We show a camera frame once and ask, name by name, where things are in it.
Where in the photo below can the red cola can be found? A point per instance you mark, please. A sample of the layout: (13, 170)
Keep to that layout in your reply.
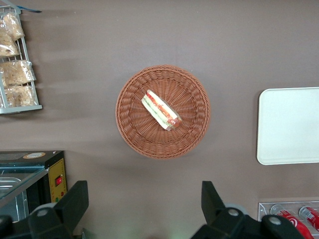
(294, 221)
(311, 216)

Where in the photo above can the clear acrylic can dispenser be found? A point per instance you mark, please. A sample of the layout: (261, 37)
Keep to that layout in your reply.
(264, 211)

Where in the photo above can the blue tape strip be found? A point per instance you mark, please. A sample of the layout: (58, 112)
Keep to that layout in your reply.
(31, 10)

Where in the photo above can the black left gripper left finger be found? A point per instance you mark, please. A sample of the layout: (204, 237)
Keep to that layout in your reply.
(69, 206)

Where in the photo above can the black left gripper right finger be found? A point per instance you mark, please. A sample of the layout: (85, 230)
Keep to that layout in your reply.
(214, 214)

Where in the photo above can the black food warmer cabinet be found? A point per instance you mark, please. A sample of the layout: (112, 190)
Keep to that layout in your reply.
(57, 169)

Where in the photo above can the cream plastic tray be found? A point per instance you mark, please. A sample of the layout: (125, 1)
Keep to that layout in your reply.
(289, 124)

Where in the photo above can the wrapped sandwich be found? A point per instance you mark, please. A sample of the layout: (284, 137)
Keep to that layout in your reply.
(159, 109)

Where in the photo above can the round brown wicker basket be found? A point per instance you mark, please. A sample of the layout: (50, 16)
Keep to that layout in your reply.
(187, 99)

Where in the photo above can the clear bagged snack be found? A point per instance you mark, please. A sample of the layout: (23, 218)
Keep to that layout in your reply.
(13, 26)
(7, 46)
(17, 72)
(21, 95)

